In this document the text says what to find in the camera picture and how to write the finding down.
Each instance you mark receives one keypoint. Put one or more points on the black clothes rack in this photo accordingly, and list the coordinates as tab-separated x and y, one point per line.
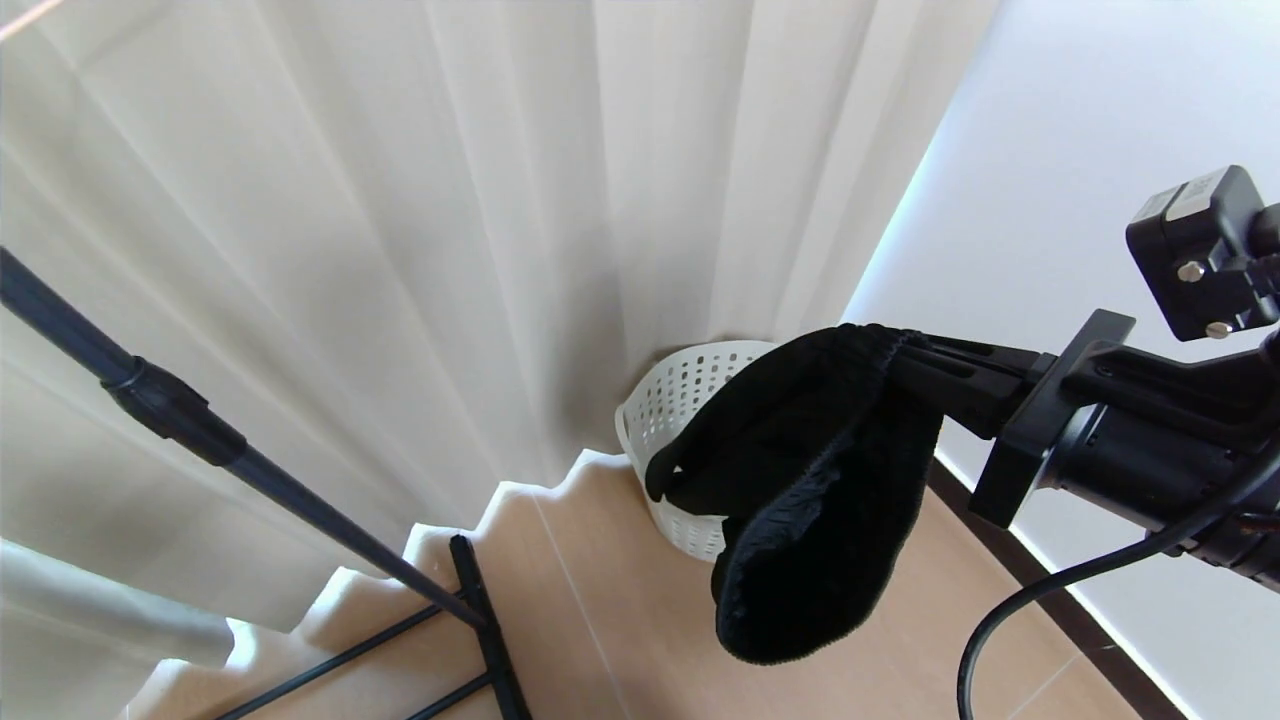
170	405

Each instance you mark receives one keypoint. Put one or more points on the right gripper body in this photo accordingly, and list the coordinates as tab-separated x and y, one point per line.
1120	470

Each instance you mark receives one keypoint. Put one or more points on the white laundry basket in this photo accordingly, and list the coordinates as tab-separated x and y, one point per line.
680	390

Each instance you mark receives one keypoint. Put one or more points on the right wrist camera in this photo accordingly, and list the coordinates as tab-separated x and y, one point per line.
1190	250

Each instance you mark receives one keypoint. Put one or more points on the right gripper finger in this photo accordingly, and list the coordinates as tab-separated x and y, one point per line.
985	355
965	400

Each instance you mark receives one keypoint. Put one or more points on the beige curtain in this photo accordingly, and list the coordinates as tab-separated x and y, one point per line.
450	200

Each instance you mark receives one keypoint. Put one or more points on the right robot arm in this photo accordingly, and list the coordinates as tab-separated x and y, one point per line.
1250	550

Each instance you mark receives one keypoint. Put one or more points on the black shorts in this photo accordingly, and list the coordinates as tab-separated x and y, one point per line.
820	520

